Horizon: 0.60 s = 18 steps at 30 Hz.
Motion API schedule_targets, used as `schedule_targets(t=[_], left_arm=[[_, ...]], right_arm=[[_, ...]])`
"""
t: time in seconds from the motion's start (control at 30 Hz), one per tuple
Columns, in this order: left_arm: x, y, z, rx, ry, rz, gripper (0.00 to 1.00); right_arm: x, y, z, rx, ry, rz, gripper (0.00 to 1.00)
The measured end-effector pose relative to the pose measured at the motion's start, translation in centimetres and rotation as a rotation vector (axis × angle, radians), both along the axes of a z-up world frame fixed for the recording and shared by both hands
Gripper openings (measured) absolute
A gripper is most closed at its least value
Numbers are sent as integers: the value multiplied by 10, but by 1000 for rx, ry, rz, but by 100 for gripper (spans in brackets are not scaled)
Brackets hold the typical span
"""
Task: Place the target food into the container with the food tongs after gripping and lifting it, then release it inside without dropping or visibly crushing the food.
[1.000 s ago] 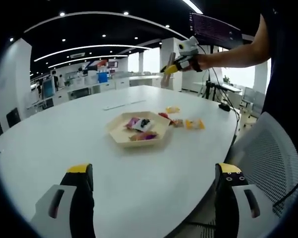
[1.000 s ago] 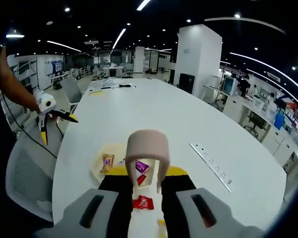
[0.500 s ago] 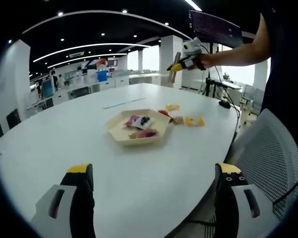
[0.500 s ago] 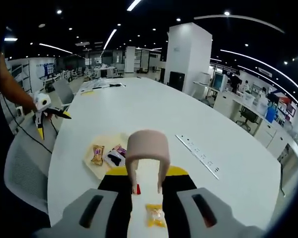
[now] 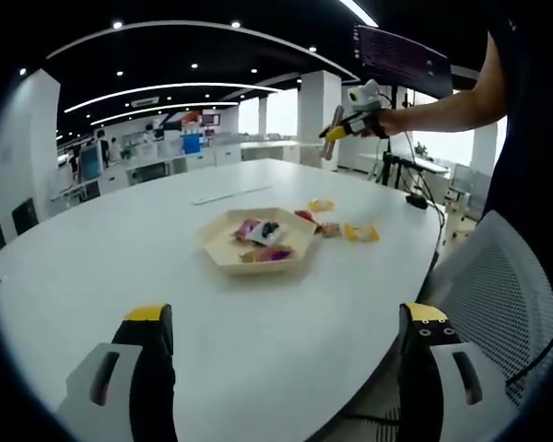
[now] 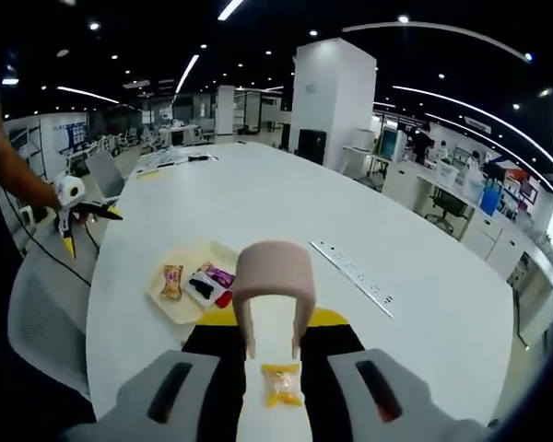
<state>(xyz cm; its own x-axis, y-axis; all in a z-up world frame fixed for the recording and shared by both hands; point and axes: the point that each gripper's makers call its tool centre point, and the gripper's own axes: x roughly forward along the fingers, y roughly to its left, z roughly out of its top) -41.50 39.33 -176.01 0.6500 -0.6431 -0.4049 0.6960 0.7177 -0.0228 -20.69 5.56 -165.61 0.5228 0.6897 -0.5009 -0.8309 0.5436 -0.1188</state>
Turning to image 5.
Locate purple orange snack food packet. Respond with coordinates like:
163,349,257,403
239,246,294,264

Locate white background desk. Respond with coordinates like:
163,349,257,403
359,154,451,175

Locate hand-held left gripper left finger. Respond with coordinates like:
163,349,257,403
57,302,176,442

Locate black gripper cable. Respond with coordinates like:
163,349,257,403
377,89,447,254

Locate yellow snack food packet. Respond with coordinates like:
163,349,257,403
307,196,336,214
343,221,382,244

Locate white cabinet counter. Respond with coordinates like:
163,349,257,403
99,140,300,188

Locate person's dark shirt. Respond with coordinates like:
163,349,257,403
483,0,553,222

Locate beige hexagonal container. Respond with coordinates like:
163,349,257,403
197,206,318,277

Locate white black snack food packet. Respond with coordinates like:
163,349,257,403
251,220,289,245

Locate dark display screen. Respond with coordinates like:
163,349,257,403
352,23,453,100

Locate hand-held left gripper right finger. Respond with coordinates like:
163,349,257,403
398,302,513,442

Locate white mesh office chair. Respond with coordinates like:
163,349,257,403
435,209,553,411

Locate light blue screen kiosk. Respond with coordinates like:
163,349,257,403
79,142,106,183

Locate person's right hand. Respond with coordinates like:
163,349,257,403
361,108,414,139

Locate black tripod stand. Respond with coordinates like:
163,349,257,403
375,137,420,190

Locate brown food tongs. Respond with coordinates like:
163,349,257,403
321,104,345,162

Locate grey background chairs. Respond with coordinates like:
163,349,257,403
449,163,492,220

